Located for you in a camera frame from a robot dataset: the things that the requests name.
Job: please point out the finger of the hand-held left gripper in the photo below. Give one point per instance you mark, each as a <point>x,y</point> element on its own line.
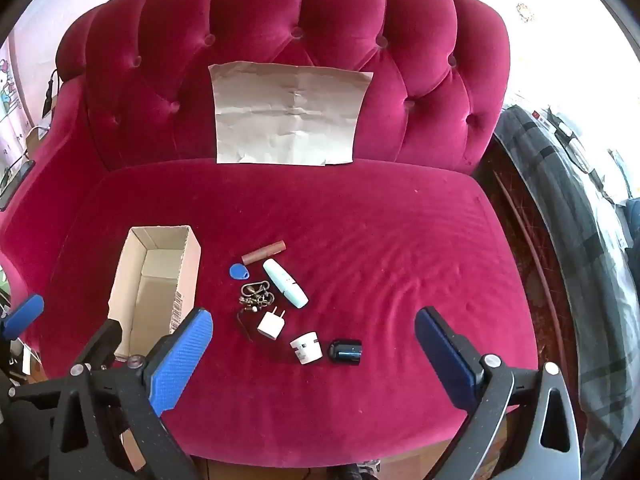
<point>22,312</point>

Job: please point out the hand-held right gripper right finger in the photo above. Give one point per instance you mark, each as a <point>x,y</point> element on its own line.
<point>445,360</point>

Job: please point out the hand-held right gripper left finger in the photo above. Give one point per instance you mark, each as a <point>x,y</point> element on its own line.
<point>180,360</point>

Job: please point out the cardboard box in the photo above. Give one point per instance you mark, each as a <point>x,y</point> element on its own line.
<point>160,280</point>

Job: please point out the white plug adapter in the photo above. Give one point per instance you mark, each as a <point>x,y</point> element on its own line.
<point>269,327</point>

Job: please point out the small black jar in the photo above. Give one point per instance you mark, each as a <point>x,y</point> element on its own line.
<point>345,352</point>

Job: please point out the blue key fob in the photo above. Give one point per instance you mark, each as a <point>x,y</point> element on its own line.
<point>237,271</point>

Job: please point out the small white jar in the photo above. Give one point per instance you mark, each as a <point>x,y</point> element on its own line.
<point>306,347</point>

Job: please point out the light blue bottle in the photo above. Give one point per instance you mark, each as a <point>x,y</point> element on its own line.
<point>282,282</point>

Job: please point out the brown cylindrical tube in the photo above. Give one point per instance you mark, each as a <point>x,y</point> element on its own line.
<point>262,253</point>

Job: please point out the red tufted velvet sofa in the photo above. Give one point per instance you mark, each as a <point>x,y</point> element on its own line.
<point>350,235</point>

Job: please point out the small brown box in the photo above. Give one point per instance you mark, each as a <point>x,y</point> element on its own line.
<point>36,139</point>

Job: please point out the grey plaid blanket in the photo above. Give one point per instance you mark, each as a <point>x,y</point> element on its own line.
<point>575,240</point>

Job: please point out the creased beige paper sheet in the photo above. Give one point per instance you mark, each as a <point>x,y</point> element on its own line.
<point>290,110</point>

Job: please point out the cartoon cat wall poster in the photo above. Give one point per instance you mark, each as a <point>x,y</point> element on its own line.
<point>7,90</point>

